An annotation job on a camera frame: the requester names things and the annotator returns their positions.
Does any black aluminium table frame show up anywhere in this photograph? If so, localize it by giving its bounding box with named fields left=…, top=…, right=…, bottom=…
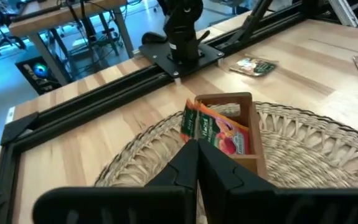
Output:
left=0, top=0, right=358, bottom=224

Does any wooden table with metal legs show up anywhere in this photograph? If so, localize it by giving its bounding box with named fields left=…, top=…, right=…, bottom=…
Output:
left=9, top=0, right=135, bottom=86

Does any wooden three-compartment tray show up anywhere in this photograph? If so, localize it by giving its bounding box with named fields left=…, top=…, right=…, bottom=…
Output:
left=194, top=91, right=268, bottom=180

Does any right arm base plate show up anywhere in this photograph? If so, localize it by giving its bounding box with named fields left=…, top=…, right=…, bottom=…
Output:
left=138, top=40, right=225, bottom=78

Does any white post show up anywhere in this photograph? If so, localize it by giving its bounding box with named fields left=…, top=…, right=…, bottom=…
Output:
left=327, top=0, right=358, bottom=28

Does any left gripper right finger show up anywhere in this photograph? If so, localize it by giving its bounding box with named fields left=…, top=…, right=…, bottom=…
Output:
left=198, top=138, right=358, bottom=224

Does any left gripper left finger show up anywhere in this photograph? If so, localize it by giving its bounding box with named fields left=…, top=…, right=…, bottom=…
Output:
left=32, top=139, right=199, bottom=224

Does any round woven straw placemat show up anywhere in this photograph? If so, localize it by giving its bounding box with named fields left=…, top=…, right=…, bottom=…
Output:
left=94, top=101, right=358, bottom=224

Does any orange peach tea packet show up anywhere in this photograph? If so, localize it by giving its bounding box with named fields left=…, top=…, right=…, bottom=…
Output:
left=180, top=98, right=251, bottom=156

